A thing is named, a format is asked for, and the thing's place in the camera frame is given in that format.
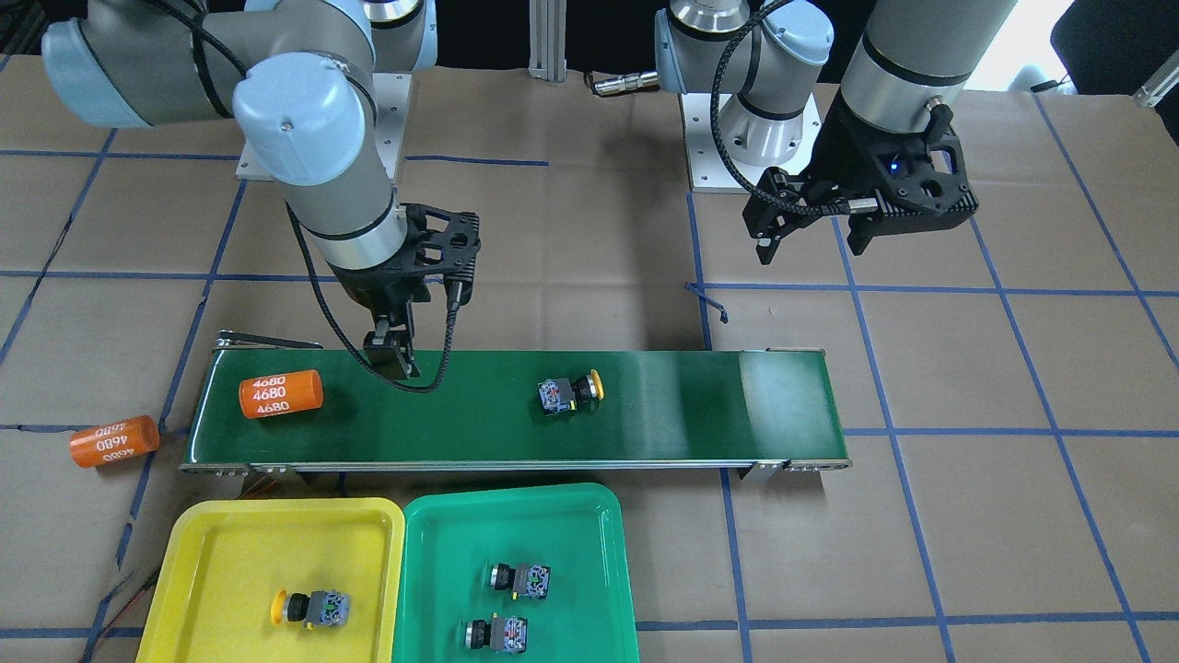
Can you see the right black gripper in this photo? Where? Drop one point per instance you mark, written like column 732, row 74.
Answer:
column 371, row 288

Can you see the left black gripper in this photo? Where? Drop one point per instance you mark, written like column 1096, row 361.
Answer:
column 847, row 152

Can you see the orange cylinder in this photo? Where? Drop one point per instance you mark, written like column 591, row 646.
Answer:
column 104, row 444
column 272, row 395

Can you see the yellow push button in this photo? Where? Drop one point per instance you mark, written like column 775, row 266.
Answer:
column 314, row 610
column 558, row 396

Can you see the green push button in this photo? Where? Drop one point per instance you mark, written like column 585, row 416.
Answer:
column 522, row 580
column 505, row 634

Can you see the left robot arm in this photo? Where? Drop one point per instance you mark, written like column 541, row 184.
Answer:
column 910, row 56

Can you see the green plastic tray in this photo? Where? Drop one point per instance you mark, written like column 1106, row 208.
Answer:
column 453, row 539

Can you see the green conveyor belt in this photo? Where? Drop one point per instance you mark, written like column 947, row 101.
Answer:
column 710, row 409

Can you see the yellow plastic tray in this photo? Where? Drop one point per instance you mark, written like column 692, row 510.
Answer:
column 226, row 560

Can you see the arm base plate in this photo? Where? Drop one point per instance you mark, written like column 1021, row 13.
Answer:
column 753, row 143
column 392, row 97

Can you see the aluminium frame post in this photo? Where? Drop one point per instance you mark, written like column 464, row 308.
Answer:
column 547, row 32

